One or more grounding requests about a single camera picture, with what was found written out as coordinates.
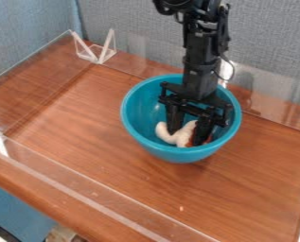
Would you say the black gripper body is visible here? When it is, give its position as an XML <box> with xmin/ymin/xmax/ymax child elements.
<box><xmin>158</xmin><ymin>64</ymin><xmax>232</xmax><ymax>127</ymax></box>

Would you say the blue plastic bowl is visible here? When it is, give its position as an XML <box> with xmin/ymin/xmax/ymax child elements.
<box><xmin>120</xmin><ymin>74</ymin><xmax>242</xmax><ymax>164</ymax></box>

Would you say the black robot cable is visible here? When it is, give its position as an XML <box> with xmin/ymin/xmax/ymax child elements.
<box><xmin>214</xmin><ymin>55</ymin><xmax>236</xmax><ymax>83</ymax></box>

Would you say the clear acrylic back barrier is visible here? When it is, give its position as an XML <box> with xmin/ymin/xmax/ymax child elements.
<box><xmin>67</xmin><ymin>29</ymin><xmax>300</xmax><ymax>135</ymax></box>

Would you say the clear acrylic front barrier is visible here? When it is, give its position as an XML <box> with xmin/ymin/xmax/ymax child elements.
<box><xmin>0</xmin><ymin>130</ymin><xmax>218</xmax><ymax>242</ymax></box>

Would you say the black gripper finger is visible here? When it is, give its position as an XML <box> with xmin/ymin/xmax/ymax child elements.
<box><xmin>192</xmin><ymin>117</ymin><xmax>214</xmax><ymax>147</ymax></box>
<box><xmin>166</xmin><ymin>104</ymin><xmax>183</xmax><ymax>134</ymax></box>

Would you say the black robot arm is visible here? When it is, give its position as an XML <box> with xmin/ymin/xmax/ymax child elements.
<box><xmin>151</xmin><ymin>0</ymin><xmax>232</xmax><ymax>147</ymax></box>

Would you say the clear acrylic barrier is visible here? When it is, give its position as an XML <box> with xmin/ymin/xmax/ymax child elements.
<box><xmin>0</xmin><ymin>130</ymin><xmax>218</xmax><ymax>242</ymax></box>
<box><xmin>67</xmin><ymin>29</ymin><xmax>300</xmax><ymax>135</ymax></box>

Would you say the clear acrylic corner bracket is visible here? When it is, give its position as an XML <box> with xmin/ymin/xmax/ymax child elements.
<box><xmin>69</xmin><ymin>28</ymin><xmax>116</xmax><ymax>64</ymax></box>

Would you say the white and brown toy mushroom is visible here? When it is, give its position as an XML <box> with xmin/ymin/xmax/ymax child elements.
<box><xmin>154</xmin><ymin>120</ymin><xmax>195</xmax><ymax>147</ymax></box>

